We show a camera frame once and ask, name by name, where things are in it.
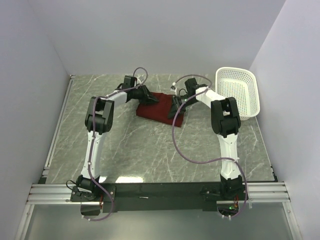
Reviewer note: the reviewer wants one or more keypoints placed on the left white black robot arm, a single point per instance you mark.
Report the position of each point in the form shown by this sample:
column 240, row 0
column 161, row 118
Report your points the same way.
column 98, row 122

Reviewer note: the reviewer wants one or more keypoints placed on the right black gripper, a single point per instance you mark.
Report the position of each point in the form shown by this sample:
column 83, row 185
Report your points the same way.
column 175, row 106

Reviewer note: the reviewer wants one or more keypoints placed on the dark red t shirt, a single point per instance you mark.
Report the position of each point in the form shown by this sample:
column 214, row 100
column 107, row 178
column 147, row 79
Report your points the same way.
column 157, row 111

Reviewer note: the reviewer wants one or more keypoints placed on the aluminium extrusion rail frame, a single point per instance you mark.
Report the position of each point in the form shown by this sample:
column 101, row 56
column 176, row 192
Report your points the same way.
column 138, row 150

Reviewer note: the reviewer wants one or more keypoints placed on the white plastic perforated basket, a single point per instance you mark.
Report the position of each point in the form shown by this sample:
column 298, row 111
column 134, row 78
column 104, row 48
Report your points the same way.
column 242, row 85

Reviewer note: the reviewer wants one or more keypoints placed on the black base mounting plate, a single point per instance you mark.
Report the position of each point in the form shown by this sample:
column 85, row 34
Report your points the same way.
column 120, row 197

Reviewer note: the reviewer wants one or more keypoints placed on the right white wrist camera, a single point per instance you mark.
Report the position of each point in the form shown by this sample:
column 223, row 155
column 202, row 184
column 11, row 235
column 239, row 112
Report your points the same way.
column 174, row 88

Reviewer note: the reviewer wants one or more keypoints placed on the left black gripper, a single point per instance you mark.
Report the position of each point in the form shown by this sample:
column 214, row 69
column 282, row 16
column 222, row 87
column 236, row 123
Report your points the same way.
column 147, row 96

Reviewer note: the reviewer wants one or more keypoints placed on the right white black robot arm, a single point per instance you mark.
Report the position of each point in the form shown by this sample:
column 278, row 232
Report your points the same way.
column 225, row 123

